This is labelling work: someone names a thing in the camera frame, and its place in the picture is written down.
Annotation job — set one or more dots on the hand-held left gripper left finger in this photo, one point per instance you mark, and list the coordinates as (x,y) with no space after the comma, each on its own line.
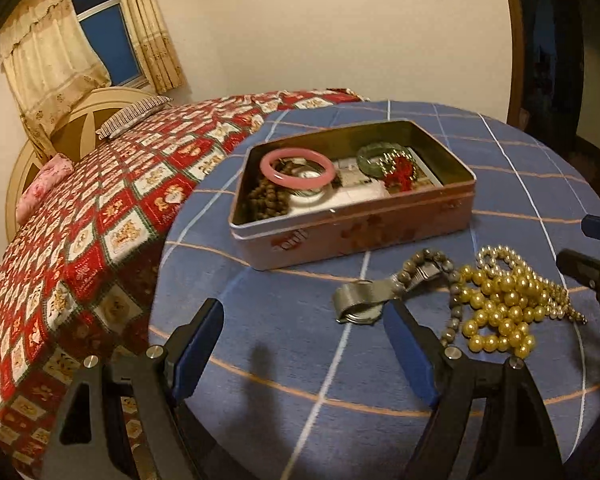
(195,355)

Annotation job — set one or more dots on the pink pillow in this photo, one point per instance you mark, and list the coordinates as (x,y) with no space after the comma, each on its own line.
(42,185)

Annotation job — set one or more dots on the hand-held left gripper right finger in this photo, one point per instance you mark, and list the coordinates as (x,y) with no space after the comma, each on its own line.
(410,355)

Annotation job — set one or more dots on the blue checked tablecloth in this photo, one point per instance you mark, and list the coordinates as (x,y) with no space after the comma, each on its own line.
(280,335)

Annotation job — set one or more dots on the cream wooden headboard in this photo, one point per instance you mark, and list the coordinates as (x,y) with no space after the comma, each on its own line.
(80,120)

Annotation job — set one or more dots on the brown door frame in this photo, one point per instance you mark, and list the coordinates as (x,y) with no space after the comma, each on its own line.
(517,45)

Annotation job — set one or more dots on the printed paper leaflet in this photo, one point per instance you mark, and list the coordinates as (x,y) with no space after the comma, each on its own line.
(360,187)

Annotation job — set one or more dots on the narrow cream curtain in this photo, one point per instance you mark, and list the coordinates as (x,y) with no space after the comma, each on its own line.
(150,35)

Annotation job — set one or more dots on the red knot tassel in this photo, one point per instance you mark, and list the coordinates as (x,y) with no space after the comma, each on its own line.
(402,175)

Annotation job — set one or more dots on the pink bangle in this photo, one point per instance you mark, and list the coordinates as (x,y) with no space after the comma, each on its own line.
(267,167)

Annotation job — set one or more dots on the pink metal tin box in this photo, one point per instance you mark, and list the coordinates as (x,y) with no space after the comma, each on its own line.
(360,230)

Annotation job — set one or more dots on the striped pillow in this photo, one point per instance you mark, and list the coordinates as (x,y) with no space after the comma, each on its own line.
(130,115)

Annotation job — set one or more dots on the wide cream curtain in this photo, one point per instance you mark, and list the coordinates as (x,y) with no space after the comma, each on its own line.
(45,60)

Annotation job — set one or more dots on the window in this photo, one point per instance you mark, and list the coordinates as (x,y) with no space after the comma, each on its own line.
(110,40)

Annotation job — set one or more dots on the bed with red patterned quilt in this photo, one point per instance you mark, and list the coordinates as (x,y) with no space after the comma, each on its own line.
(80,260)

